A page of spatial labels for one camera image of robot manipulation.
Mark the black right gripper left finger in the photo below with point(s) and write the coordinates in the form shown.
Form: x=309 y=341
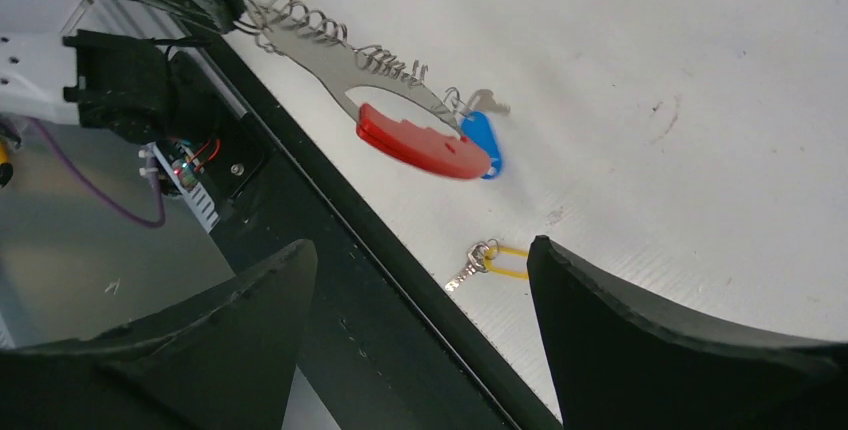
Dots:
x=222 y=359

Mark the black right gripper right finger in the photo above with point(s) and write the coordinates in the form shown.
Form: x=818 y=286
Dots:
x=622 y=357

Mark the key with yellow tag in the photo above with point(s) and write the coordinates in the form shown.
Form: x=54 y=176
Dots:
x=490 y=257

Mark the key with blue tag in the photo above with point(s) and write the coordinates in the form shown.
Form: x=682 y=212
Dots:
x=473 y=116

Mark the steel key holder red handle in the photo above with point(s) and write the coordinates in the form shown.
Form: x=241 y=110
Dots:
x=319 y=44

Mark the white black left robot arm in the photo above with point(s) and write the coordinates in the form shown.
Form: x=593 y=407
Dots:
x=141 y=89

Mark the left white cable duct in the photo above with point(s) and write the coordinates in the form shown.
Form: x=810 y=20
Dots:
x=180 y=169

